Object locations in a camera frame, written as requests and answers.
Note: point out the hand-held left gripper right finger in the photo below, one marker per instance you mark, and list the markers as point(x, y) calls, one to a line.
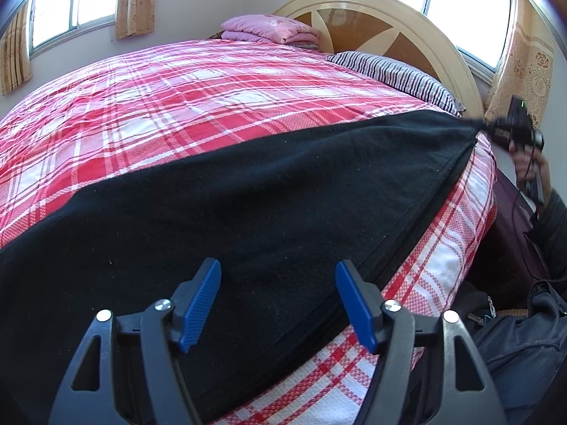
point(356, 307)

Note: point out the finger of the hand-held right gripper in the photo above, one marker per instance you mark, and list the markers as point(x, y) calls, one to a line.
point(485, 125)

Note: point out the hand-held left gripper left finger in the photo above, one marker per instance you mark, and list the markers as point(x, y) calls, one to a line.
point(201, 307)

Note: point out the black pants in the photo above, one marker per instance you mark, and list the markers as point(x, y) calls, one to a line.
point(265, 195)

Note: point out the person's right hand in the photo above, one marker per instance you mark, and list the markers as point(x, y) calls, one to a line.
point(522, 161)

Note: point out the beige patterned curtain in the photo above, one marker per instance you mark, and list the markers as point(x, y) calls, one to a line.
point(135, 0)
point(527, 66)
point(13, 53)

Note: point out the striped pillow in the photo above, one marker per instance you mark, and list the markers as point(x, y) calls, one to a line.
point(398, 75)

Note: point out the sliding window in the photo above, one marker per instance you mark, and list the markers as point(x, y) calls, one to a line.
point(469, 4)
point(57, 9)

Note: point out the cream and wood headboard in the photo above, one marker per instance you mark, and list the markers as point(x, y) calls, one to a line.
point(398, 37)

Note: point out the dark maroon bag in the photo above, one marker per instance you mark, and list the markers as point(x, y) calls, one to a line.
point(509, 252)

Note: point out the blue backpack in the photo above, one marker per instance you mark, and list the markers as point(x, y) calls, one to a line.
point(522, 341)

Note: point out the red plaid bed sheet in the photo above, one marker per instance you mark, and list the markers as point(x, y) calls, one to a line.
point(177, 97)

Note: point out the pink folded blanket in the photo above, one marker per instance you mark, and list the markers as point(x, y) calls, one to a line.
point(270, 29)

